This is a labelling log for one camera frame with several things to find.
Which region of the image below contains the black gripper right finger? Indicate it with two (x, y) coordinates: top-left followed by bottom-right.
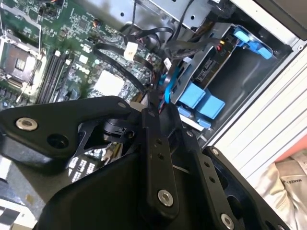
(159, 104), (290, 230)

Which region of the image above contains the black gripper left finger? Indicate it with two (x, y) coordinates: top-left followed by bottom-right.
(0, 91), (180, 218)

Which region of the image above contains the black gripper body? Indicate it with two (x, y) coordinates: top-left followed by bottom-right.
(35, 116), (218, 230)

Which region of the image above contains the hard disk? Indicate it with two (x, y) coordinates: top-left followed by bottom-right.
(176, 23), (274, 120)

